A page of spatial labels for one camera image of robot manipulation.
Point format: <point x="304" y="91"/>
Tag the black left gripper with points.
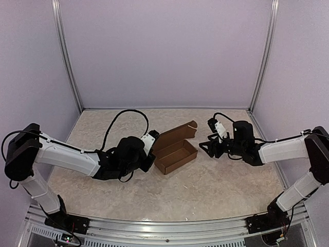
<point x="146" y="167"/>

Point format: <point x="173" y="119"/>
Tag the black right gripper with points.
<point x="212" y="148"/>

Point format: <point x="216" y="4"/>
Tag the brown cardboard box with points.
<point x="172" y="149"/>

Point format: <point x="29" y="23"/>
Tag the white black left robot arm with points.
<point x="30" y="146"/>

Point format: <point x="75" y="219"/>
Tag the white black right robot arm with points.
<point x="309" y="149"/>

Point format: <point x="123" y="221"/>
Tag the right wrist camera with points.
<point x="218" y="128"/>

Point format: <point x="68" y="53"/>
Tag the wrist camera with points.
<point x="149" y="140"/>
<point x="218" y="128"/>

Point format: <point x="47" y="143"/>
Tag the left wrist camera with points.
<point x="149" y="140"/>

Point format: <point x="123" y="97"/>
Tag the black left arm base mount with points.
<point x="69" y="223"/>

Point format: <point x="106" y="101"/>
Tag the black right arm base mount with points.
<point x="267" y="221"/>

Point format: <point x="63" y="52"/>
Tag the aluminium front frame rail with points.
<point x="221" y="232"/>

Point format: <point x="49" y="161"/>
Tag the right aluminium corner post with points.
<point x="266" y="54"/>

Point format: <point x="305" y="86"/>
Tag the aluminium corner post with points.
<point x="266" y="54"/>
<point x="56" y="9"/>

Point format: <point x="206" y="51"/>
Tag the left aluminium corner post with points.
<point x="56" y="9"/>

